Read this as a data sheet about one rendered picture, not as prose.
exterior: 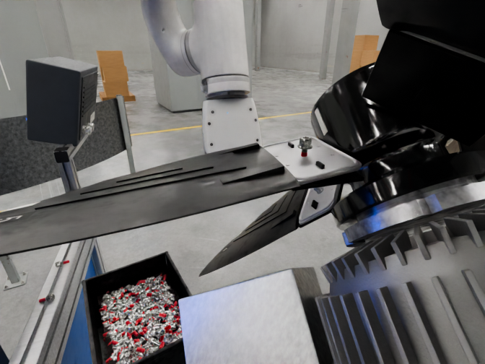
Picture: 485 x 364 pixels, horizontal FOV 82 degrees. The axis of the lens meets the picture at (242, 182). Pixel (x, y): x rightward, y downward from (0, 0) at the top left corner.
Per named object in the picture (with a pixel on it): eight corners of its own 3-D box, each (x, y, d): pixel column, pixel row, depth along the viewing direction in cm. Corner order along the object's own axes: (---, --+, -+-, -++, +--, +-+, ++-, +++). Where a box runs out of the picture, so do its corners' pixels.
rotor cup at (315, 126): (418, 219, 35) (375, 131, 40) (556, 160, 22) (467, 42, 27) (313, 239, 31) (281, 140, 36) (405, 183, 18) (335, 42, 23)
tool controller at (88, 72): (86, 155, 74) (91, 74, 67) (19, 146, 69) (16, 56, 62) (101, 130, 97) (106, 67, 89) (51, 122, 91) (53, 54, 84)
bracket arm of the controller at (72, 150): (70, 162, 68) (66, 150, 67) (56, 163, 68) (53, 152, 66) (88, 136, 89) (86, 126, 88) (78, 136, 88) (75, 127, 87)
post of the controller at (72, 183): (86, 219, 76) (66, 149, 67) (73, 221, 75) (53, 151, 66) (88, 214, 78) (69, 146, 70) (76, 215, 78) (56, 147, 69)
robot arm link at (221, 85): (202, 75, 44) (204, 95, 45) (255, 74, 47) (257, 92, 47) (196, 86, 52) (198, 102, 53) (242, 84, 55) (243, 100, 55)
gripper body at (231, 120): (201, 89, 45) (208, 159, 47) (260, 87, 48) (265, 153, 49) (195, 97, 52) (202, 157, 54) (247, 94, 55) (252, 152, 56)
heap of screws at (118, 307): (202, 349, 48) (201, 332, 46) (113, 398, 41) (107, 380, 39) (167, 279, 62) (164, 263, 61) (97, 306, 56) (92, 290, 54)
